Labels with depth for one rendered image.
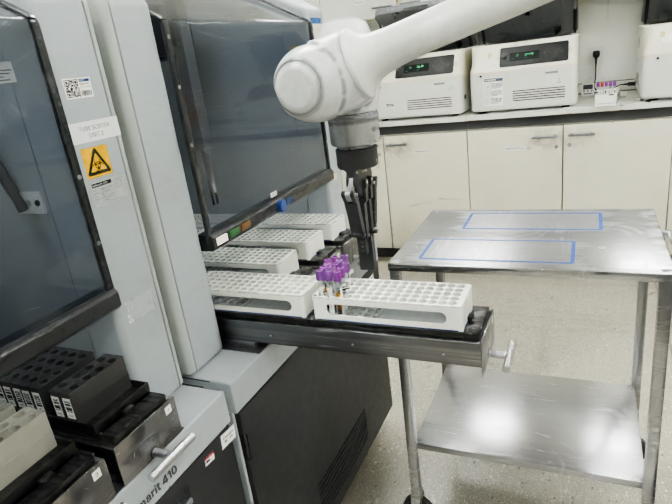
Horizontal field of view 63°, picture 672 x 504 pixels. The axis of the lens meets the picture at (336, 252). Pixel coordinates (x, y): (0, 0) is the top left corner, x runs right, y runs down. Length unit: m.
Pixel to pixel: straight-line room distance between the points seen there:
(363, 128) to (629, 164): 2.46
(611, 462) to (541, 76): 2.16
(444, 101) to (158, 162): 2.44
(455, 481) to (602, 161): 1.99
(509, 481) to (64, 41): 1.65
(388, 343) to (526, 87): 2.38
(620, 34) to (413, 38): 3.09
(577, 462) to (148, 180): 1.21
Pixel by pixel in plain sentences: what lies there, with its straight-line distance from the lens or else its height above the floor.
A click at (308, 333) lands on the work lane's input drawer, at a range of 1.10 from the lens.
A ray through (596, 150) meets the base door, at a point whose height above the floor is 0.67.
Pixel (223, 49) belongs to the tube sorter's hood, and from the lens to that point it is 1.23.
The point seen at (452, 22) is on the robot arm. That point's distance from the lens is 0.82.
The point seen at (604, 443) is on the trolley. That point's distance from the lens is 1.65.
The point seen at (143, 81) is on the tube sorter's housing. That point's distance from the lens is 1.05.
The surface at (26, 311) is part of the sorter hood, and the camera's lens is 0.86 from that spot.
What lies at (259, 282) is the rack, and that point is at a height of 0.86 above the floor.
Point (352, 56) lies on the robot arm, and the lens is 0.79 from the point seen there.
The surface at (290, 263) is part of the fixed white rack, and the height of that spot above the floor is 0.85.
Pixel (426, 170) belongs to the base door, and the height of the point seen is 0.59.
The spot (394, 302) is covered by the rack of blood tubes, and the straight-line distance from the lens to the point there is 1.02.
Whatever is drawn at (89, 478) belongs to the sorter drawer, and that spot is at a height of 0.80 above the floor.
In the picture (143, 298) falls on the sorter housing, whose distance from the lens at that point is 1.02.
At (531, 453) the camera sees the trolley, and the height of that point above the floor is 0.28.
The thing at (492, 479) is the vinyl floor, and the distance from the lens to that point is 1.92.
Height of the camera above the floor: 1.30
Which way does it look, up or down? 19 degrees down
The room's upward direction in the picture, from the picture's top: 8 degrees counter-clockwise
